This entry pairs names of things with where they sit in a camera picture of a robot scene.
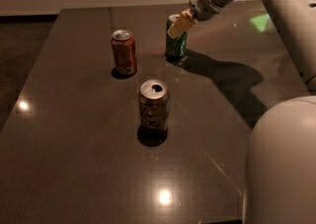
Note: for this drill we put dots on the brown gold soda can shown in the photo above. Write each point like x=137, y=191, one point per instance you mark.
x=154, y=100

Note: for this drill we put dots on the green soda can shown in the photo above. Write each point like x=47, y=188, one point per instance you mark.
x=175, y=47

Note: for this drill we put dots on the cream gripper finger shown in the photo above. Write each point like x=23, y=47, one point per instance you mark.
x=183, y=23

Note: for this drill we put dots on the red coke can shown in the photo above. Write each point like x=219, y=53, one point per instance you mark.
x=123, y=45

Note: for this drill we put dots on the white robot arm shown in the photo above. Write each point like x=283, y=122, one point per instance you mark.
x=280, y=167

